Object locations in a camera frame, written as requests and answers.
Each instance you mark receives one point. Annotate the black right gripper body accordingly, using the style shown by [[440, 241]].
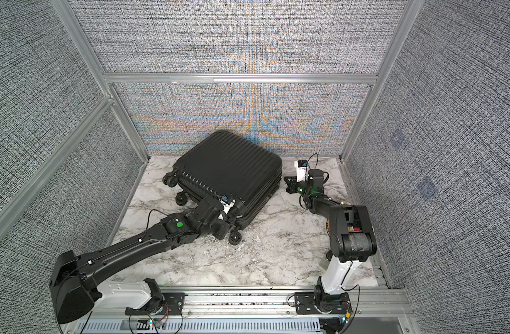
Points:
[[301, 187]]

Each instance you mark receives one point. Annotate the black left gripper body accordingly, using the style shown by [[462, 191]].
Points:
[[220, 229]]

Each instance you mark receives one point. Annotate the black ribbed hard-shell suitcase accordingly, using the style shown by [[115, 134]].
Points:
[[226, 164]]

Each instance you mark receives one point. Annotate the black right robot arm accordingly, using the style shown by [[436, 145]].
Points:
[[352, 237]]

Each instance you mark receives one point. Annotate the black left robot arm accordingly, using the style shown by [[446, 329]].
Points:
[[75, 280]]

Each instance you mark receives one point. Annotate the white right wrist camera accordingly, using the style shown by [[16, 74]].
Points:
[[302, 169]]

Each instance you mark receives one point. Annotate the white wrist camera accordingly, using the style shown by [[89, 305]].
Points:
[[302, 169], [227, 204]]

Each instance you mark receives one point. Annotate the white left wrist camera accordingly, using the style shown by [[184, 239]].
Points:
[[227, 204]]

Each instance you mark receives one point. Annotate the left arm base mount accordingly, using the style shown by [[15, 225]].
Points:
[[160, 303]]

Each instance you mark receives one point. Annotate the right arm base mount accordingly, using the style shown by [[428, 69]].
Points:
[[320, 302]]

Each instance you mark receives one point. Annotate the aluminium front rail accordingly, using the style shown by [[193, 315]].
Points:
[[257, 310]]

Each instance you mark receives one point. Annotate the aluminium cage frame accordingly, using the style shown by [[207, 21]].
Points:
[[15, 208]]

